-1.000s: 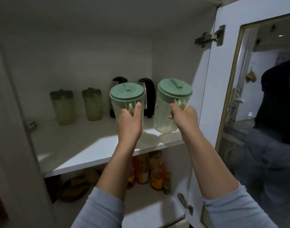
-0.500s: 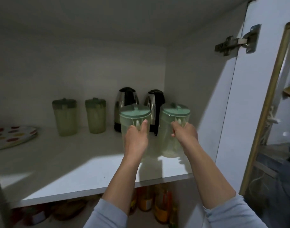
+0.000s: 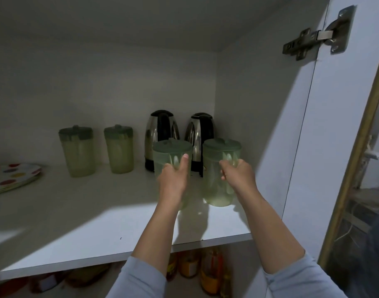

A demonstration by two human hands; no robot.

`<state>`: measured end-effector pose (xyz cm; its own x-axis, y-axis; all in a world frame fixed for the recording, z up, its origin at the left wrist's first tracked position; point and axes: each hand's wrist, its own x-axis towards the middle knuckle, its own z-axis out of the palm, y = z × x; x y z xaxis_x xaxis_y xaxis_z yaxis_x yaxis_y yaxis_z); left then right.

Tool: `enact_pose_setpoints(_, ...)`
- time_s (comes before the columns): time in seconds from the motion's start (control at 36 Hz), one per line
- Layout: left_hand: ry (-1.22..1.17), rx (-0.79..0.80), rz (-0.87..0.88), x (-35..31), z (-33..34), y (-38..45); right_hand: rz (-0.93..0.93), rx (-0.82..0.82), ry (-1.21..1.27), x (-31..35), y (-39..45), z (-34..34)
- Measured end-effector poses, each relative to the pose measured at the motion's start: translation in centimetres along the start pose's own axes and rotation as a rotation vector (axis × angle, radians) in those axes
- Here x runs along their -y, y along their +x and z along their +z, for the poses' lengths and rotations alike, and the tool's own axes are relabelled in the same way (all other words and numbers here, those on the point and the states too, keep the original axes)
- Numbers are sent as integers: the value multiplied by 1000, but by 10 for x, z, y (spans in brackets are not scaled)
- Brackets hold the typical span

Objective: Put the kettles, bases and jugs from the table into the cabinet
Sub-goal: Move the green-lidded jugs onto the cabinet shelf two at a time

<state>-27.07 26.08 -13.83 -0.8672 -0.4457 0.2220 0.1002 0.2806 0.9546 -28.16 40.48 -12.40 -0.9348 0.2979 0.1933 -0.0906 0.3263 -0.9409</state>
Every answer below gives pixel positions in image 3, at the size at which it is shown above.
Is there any person's left forearm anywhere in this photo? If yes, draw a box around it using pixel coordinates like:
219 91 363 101
105 198 181 298

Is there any stainless steel kettle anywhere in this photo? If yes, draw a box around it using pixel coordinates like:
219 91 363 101
184 112 216 171
143 109 181 168

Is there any brown food packet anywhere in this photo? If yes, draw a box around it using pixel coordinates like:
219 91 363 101
65 263 111 288

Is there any person's left hand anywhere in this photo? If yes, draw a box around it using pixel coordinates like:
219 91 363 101
157 153 190 211

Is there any white red food packet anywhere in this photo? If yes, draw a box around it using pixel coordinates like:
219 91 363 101
29 271 65 294

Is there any amber liquid bottle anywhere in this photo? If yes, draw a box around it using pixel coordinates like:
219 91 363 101
220 267 233 298
166 252 179 282

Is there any person's right forearm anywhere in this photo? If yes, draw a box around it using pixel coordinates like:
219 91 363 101
237 190 349 298

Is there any polka dot plate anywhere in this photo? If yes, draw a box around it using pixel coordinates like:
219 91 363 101
0 163 43 197

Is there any person's right hand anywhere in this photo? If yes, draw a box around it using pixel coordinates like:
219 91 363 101
219 158 259 203

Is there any orange label bottle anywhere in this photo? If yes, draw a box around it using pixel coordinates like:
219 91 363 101
178 250 202 279
201 246 224 296

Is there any green-lid pitcher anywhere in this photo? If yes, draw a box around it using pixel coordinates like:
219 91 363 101
201 137 243 207
58 125 97 178
103 124 135 175
152 138 194 211

